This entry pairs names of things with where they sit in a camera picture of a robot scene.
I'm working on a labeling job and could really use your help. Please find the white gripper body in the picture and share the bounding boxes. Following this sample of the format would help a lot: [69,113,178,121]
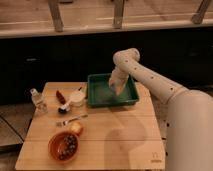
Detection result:
[109,67,129,90]

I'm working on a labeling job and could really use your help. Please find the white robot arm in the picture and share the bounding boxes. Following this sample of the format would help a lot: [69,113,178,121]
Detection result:
[108,48,213,171]

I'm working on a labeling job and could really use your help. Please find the green plastic tray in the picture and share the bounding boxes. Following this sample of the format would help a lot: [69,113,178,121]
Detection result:
[87,73,139,108]

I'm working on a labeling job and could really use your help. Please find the wooden table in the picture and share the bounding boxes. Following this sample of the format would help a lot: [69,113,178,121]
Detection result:
[15,82,165,171]

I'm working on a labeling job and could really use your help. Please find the red sausage toy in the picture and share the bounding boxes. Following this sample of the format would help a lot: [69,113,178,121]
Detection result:
[56,90,66,104]

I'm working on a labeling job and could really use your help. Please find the yellow fruit toy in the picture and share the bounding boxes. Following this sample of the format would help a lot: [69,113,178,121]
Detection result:
[70,122,83,135]

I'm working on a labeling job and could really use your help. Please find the silver fork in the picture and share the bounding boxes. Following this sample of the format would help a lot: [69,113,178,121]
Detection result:
[56,114,88,127]

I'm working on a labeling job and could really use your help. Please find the clear spray bottle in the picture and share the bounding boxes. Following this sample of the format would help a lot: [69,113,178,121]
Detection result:
[30,88,47,112]

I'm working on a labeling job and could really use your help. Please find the orange bowl with grapes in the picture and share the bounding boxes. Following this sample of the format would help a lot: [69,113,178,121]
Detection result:
[48,131,79,164]

